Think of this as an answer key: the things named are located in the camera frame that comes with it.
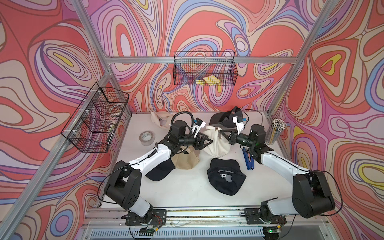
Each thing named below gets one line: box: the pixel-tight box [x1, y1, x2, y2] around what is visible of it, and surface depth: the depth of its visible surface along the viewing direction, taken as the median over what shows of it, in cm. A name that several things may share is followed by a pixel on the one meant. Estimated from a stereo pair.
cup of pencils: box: [265, 118, 287, 145], surface depth 92 cm
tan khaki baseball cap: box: [170, 145, 200, 170], surface depth 91 cm
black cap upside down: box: [207, 158, 247, 196], surface depth 84 cm
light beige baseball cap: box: [203, 126, 231, 158], surface depth 82 cm
